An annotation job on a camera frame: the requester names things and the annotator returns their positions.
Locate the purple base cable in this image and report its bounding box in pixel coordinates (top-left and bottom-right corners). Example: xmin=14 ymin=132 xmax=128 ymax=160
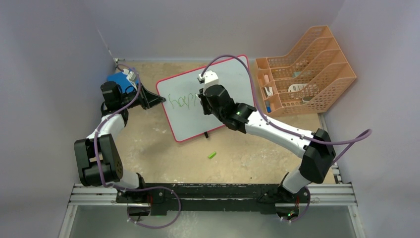
xmin=114 ymin=185 xmax=182 ymax=230

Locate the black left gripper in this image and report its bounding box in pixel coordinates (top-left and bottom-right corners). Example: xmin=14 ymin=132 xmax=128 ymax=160
xmin=119 ymin=83 xmax=165 ymax=111

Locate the white stapler in organizer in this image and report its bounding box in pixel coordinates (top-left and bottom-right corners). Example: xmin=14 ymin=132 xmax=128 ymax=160
xmin=263 ymin=86 xmax=273 ymax=98

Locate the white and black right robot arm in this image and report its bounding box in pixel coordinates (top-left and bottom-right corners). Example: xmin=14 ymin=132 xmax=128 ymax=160
xmin=197 ymin=84 xmax=336 ymax=202

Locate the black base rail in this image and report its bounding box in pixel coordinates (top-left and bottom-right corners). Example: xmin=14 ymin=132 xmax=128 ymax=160
xmin=115 ymin=183 xmax=309 ymax=217

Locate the white remote in organizer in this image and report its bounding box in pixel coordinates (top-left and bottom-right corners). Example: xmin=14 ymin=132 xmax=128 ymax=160
xmin=287 ymin=83 xmax=307 ymax=92

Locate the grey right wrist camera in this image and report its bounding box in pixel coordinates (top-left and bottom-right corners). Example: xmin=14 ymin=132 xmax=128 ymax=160
xmin=198 ymin=70 xmax=219 ymax=93

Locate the aluminium frame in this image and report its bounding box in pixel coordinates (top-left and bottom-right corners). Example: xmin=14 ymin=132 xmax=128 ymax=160
xmin=58 ymin=113 xmax=367 ymax=238

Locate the pink framed whiteboard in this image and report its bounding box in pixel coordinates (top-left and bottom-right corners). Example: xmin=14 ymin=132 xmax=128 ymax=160
xmin=156 ymin=55 xmax=255 ymax=142

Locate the green marker cap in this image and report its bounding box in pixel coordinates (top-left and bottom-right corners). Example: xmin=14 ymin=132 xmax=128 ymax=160
xmin=208 ymin=151 xmax=217 ymax=159

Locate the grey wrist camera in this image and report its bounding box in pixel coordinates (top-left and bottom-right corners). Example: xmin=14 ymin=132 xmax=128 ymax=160
xmin=122 ymin=68 xmax=138 ymax=91
xmin=198 ymin=70 xmax=219 ymax=93

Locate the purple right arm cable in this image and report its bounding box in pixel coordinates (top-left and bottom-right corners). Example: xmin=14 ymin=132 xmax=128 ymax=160
xmin=200 ymin=54 xmax=373 ymax=184

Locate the orange plastic desk organizer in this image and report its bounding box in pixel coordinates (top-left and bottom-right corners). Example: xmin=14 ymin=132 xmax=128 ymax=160
xmin=255 ymin=25 xmax=357 ymax=117

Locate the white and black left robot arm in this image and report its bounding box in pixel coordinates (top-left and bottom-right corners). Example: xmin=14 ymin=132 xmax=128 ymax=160
xmin=74 ymin=81 xmax=166 ymax=203

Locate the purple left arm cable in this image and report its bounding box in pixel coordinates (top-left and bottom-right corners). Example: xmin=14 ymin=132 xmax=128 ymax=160
xmin=93 ymin=64 xmax=142 ymax=189

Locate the blue box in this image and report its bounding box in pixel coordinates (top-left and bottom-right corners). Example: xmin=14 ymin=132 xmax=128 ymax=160
xmin=106 ymin=72 xmax=136 ymax=93

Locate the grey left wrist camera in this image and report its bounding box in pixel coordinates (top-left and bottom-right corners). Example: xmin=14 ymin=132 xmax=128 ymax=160
xmin=122 ymin=68 xmax=138 ymax=91

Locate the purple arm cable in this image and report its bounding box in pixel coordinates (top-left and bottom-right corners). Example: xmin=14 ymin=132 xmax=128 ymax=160
xmin=93 ymin=64 xmax=142 ymax=189
xmin=200 ymin=54 xmax=373 ymax=184

